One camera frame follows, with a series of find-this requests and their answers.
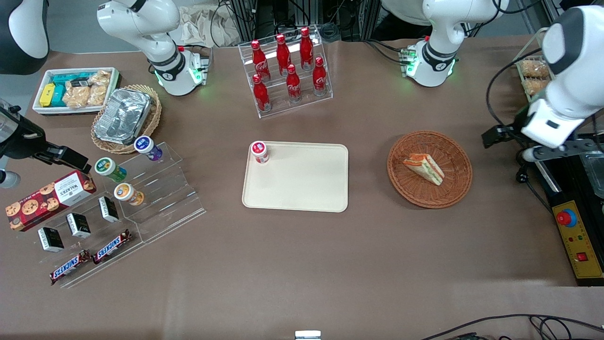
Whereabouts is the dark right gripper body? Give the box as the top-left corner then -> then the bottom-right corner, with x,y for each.
0,106 -> 46,160

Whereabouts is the triangular sandwich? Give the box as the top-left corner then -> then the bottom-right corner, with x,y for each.
402,153 -> 445,187

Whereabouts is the round brown wicker basket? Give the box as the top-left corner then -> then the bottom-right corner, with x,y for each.
387,131 -> 473,209

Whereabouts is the aluminium foil tray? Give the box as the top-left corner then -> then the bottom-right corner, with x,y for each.
93,88 -> 153,146

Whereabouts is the oval light wicker basket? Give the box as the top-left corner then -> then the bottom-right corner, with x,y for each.
91,85 -> 163,155

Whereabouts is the cream plastic tray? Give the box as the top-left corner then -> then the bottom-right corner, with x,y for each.
242,142 -> 349,213

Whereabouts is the white plastic bin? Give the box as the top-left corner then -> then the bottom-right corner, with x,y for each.
32,67 -> 121,117

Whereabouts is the green yogurt cup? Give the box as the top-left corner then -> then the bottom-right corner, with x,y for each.
94,157 -> 127,183

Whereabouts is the red Walkers cookie box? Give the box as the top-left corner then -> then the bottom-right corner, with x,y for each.
5,170 -> 97,232

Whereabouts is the yellow small box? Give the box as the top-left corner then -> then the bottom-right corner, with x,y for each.
39,83 -> 57,108

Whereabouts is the clear bag of snacks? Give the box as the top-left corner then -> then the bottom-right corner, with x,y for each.
87,70 -> 112,106
63,79 -> 91,109

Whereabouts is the small black white box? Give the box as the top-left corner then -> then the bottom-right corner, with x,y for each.
98,195 -> 120,223
65,212 -> 92,239
37,227 -> 65,253

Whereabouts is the steel pan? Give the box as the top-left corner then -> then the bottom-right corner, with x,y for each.
582,150 -> 604,199

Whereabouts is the orange yogurt cup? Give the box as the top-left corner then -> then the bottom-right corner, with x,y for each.
113,182 -> 145,207

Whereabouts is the teal snack box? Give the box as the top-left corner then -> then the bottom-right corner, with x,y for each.
49,72 -> 91,108

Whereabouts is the purple yogurt cup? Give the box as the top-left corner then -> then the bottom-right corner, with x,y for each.
134,136 -> 164,162

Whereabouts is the Snickers chocolate bar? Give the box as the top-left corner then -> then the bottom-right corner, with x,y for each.
92,229 -> 133,265
49,249 -> 92,286

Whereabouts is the clear acrylic stepped stand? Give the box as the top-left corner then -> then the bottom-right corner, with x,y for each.
14,182 -> 145,289
101,141 -> 207,245

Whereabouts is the yellow emergency stop control box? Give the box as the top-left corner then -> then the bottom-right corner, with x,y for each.
551,200 -> 604,287

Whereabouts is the red cola bottle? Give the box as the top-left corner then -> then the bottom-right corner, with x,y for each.
252,74 -> 272,113
251,40 -> 271,82
300,27 -> 315,71
276,34 -> 292,76
312,57 -> 328,97
285,64 -> 302,102

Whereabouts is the crumpled beige paper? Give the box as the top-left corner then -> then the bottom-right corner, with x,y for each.
178,5 -> 242,48

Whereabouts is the red lid yogurt cup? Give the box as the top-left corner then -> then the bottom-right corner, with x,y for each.
250,141 -> 270,165

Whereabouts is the clear acrylic bottle rack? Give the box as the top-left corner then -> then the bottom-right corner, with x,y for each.
238,25 -> 334,119

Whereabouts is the black equipment rack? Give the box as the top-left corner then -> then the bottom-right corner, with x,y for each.
226,0 -> 384,45

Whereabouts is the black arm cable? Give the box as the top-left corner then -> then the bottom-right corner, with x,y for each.
486,47 -> 543,131

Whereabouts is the black cable with plug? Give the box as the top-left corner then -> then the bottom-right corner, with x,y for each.
515,160 -> 554,214

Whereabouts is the black base cable bundle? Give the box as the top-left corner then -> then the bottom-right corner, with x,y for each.
364,39 -> 412,65

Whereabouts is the black floor cable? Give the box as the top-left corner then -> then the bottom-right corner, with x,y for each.
419,314 -> 604,340

